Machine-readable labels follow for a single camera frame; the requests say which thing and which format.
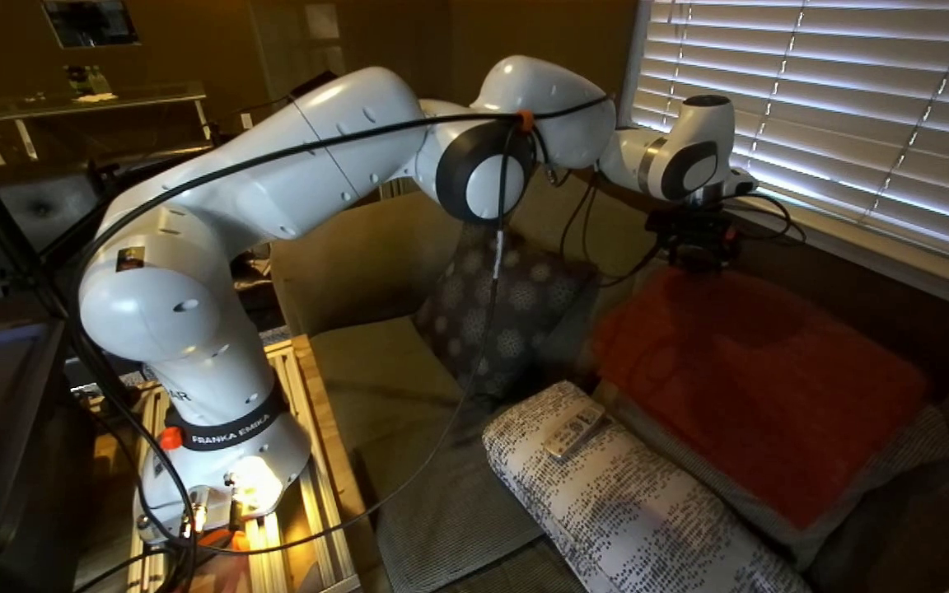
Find black monitor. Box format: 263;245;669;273
0;316;73;578

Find dark grey floral pillow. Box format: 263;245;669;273
411;223;607;405

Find white window sill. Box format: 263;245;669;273
736;196;949;322

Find white window blinds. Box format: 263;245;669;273
634;0;949;277

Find light grey remote controller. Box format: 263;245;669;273
543;408;612;464

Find orange blanket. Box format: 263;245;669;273
586;259;932;538

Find long black robot cable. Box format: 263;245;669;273
49;97;618;593

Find white black-dotted pillow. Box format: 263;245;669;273
483;380;814;593

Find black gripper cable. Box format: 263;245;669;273
538;130;811;290

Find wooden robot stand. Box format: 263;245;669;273
123;334;384;593

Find beige sofa back cushion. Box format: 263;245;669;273
517;175;699;322

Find grey-green sofa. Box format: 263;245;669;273
266;177;949;593

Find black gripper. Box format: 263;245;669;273
651;202;747;281

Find dark framed picture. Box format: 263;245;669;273
37;0;147;48

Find white wall shelf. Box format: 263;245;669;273
0;86;219;166

